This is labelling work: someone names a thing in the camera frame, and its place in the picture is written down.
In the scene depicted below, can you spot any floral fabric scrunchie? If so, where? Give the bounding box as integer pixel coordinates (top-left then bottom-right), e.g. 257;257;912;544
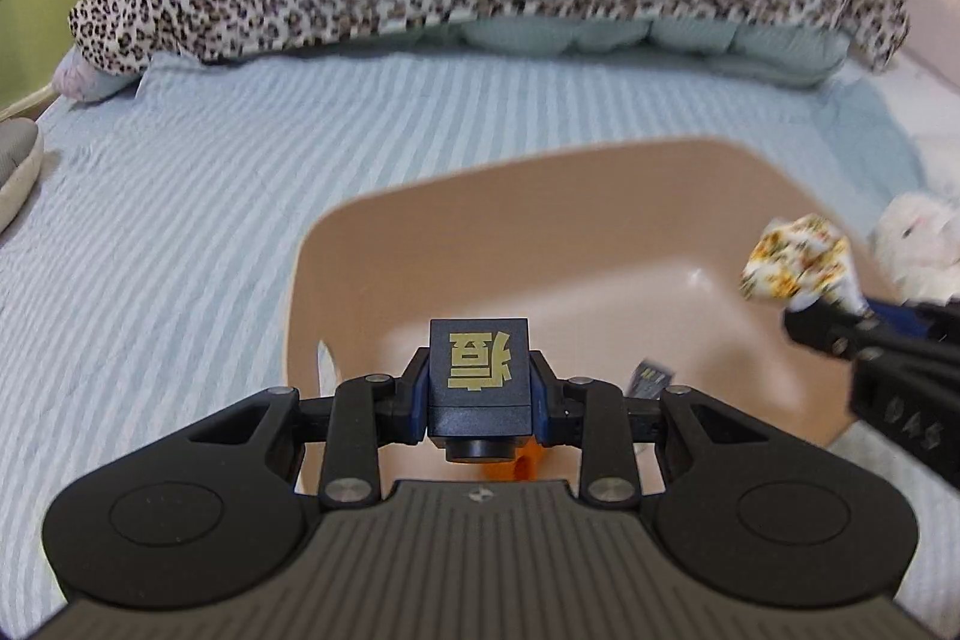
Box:
740;214;869;315

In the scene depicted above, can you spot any black box gold character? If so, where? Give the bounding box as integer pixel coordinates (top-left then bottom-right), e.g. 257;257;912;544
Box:
427;319;534;463

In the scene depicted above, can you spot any white fluffy plush toy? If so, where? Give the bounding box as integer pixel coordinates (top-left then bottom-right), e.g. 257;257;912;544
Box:
871;191;960;304

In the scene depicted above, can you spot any beige plastic storage basket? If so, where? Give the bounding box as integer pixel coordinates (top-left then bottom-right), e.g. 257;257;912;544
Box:
286;136;902;499

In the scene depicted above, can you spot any striped light blue bedsheet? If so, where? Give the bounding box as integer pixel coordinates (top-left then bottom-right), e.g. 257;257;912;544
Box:
2;50;926;637

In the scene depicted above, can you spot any pink grey pillow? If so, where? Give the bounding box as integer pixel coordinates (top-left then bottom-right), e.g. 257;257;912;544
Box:
50;47;140;104

